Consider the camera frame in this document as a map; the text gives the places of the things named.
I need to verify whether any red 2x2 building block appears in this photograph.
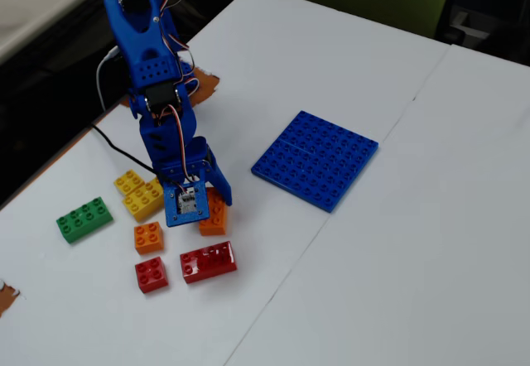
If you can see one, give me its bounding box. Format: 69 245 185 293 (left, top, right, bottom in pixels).
134 256 170 295

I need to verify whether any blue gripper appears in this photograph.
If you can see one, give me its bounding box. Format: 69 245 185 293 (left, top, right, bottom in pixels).
151 136 234 209

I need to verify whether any blue gripper camera box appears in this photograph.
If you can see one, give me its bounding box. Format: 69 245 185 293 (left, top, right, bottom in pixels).
163 181 210 229

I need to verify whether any white side desk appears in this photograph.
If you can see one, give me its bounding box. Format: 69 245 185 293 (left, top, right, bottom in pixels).
0 0 109 55

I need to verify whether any black cable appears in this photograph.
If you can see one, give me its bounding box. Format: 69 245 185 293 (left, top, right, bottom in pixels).
91 123 157 176

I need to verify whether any orange 2x2 building block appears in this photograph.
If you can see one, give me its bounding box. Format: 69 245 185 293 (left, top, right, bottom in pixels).
133 221 164 256

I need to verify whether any orange 2x4 building block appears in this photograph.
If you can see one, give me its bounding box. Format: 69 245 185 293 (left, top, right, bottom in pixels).
198 187 229 237

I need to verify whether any red 2x4 building block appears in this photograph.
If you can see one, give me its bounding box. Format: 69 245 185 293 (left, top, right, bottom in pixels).
179 240 239 285

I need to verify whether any green 2x4 building block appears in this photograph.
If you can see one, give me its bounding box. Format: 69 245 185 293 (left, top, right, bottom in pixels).
55 196 114 244

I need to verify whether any yellow 2x2 building block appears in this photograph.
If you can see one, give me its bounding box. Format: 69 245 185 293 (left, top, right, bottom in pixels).
113 169 147 196

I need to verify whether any black office chair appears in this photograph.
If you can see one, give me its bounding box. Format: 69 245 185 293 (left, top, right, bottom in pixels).
433 0 530 68

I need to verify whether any blue 8x8 studded baseplate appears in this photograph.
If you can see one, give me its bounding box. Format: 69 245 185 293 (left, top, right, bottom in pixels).
250 110 379 214

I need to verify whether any white cable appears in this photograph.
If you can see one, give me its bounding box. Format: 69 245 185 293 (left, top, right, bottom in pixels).
95 46 123 113

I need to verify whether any yellow 2x4 building block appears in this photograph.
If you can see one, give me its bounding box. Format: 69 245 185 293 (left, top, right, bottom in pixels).
122 177 166 223

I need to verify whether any servo wire bundle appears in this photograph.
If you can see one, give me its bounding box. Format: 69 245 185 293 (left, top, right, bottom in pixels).
144 0 203 185

